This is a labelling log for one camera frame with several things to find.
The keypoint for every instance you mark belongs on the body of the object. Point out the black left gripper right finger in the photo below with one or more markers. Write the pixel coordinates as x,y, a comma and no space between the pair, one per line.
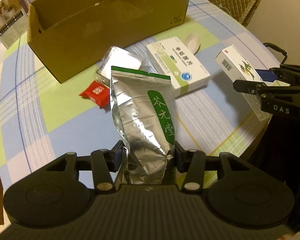
192,162

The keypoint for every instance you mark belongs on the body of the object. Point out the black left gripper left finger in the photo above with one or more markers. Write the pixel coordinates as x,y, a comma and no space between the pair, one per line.
103,162

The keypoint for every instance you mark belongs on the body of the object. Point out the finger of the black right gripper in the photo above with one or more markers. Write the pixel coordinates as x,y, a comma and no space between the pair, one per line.
265,76

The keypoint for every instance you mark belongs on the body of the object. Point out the white parrot ointment box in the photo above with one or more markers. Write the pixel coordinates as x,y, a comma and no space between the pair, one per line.
237,67

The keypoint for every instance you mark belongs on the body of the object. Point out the silver green tea pouch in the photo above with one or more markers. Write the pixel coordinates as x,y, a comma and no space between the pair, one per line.
144,113

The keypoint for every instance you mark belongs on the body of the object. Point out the white plastic spoon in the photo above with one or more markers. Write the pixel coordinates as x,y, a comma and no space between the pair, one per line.
192,42

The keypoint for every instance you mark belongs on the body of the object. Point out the clear white box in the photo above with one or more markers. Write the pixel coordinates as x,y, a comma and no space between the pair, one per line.
116,56

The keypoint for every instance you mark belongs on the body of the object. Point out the red candy packet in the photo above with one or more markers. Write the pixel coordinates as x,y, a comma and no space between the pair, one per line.
97,93

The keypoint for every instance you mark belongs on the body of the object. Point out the white green medicine box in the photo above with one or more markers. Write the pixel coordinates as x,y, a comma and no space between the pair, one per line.
172,58

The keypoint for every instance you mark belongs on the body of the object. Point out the brown cardboard box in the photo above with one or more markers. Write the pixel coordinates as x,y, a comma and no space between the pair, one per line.
69,36

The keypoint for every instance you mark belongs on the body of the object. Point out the white photo product box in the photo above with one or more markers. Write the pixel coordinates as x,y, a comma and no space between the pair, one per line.
13,21

